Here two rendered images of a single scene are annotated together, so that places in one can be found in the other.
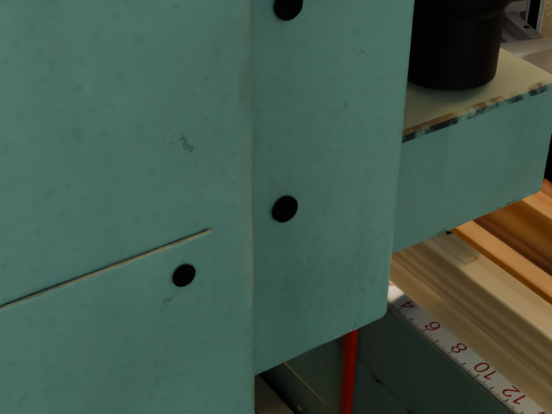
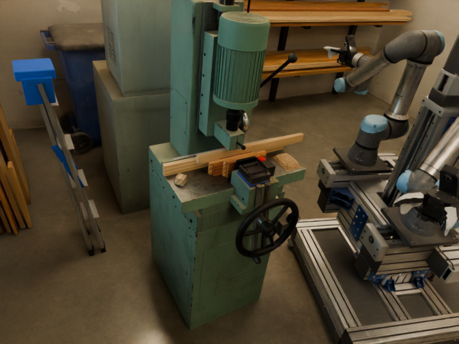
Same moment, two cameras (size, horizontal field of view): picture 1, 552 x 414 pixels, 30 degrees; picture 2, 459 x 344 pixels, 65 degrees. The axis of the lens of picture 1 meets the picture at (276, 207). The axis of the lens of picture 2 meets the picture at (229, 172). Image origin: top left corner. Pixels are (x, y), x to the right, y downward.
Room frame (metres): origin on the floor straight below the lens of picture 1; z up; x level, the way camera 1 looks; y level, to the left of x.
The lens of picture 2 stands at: (0.48, -1.40, 1.78)
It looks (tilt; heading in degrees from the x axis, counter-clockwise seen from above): 35 degrees down; 90
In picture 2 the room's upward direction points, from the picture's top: 7 degrees clockwise
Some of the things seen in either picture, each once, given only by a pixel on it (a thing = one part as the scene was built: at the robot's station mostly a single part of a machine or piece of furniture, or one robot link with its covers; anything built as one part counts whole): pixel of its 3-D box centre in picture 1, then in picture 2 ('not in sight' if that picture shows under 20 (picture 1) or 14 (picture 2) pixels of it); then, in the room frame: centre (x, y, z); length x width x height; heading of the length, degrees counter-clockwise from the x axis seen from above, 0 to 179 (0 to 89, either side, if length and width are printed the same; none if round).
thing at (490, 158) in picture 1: (403, 157); (229, 136); (0.46, -0.07, 1.03); 0.14 x 0.07 x 0.09; 124
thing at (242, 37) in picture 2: not in sight; (240, 61); (0.47, -0.08, 1.35); 0.18 x 0.18 x 0.31
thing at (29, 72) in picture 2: not in sight; (66, 169); (-0.40, 0.14, 0.58); 0.27 x 0.25 x 1.16; 32
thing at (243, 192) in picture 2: not in sight; (253, 185); (0.58, -0.24, 0.92); 0.15 x 0.13 x 0.09; 34
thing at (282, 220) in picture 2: not in sight; (281, 221); (0.76, -0.05, 0.58); 0.12 x 0.08 x 0.08; 124
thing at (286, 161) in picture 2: not in sight; (287, 159); (0.73, -0.01, 0.91); 0.12 x 0.09 x 0.03; 124
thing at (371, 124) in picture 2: not in sight; (372, 130); (1.16, 0.25, 0.98); 0.13 x 0.12 x 0.14; 30
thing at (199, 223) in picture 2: not in sight; (212, 175); (0.40, 0.02, 0.76); 0.57 x 0.45 x 0.09; 124
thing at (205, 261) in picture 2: not in sight; (206, 234); (0.40, 0.01, 0.36); 0.58 x 0.45 x 0.71; 124
